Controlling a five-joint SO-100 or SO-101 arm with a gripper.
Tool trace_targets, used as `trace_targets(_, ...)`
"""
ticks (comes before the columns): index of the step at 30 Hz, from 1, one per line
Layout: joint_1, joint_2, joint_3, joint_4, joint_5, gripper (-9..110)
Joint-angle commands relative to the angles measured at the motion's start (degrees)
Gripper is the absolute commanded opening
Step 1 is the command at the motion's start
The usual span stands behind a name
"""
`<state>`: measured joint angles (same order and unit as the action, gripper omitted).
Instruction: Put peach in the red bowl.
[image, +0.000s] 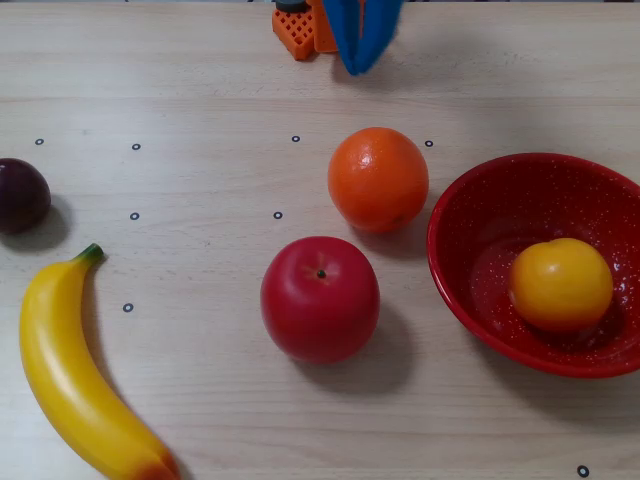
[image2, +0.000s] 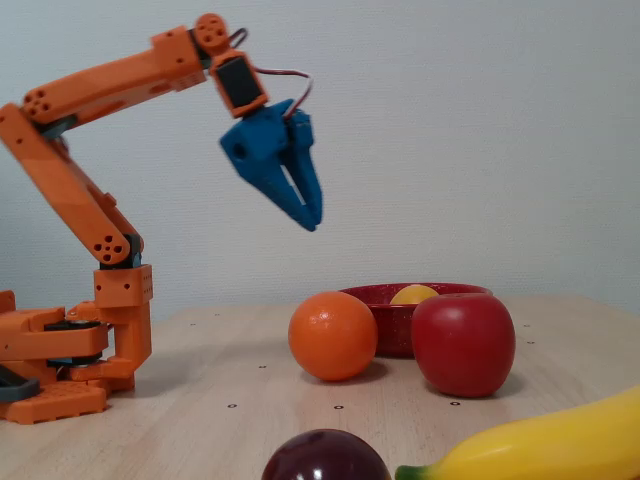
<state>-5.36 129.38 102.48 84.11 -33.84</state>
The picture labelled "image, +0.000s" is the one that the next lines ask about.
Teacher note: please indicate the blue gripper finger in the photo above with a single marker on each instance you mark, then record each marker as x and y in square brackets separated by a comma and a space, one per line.
[345, 30]
[382, 30]

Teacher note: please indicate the yellow-orange toy peach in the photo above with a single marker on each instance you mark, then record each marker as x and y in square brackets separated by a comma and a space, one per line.
[560, 285]

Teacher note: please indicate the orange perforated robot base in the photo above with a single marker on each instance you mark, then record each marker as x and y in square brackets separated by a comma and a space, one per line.
[295, 35]

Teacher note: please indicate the red speckled bowl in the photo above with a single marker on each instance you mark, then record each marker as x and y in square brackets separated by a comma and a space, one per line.
[475, 210]

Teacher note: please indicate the dark grey table clamp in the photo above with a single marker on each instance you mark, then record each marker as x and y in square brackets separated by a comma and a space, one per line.
[292, 5]

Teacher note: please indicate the orange toy orange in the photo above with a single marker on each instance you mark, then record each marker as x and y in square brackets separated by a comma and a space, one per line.
[377, 180]

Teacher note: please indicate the red toy apple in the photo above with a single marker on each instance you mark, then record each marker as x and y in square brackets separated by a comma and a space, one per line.
[320, 305]

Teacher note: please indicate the dark purple toy plum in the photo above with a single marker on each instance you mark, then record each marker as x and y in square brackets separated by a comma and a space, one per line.
[22, 197]

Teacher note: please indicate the yellow toy banana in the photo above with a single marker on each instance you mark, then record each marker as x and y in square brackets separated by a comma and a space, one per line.
[65, 360]

